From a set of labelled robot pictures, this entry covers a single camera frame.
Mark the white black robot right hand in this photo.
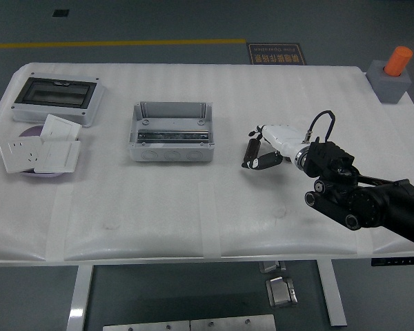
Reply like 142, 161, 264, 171
241, 123, 310, 170

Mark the dark brown cylindrical battery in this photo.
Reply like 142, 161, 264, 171
246, 139, 262, 161

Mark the open grey junction box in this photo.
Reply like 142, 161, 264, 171
128, 101, 215, 163

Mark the grey box with dark window lid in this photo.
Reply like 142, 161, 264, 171
10, 71, 106, 128

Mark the black floor sign orange text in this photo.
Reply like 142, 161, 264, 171
246, 43, 307, 66

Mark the grey block holder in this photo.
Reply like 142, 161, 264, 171
366, 59, 412, 103

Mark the white tape strip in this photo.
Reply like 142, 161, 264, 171
44, 188, 73, 262
355, 232, 375, 257

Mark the orange cylinder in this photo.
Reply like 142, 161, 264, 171
383, 46, 414, 77

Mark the white foam table mat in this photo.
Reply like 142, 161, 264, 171
0, 62, 414, 265

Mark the metal hinge block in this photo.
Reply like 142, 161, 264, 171
265, 275, 299, 308

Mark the white table leg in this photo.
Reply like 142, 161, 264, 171
66, 264, 95, 331
316, 259, 348, 328

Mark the black table control panel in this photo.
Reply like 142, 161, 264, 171
371, 257, 414, 267

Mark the grey metal plate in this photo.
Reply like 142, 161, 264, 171
189, 314, 277, 331
102, 320, 191, 331

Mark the purple round plate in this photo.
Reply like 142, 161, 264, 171
19, 126, 70, 179

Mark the white socket panel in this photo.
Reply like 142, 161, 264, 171
0, 137, 44, 174

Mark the metal mounting rail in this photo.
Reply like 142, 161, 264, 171
136, 129, 210, 143

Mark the small metal bracket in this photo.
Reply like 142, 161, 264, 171
259, 261, 287, 274

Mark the white switch panel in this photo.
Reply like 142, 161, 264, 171
33, 139, 81, 173
40, 114, 82, 141

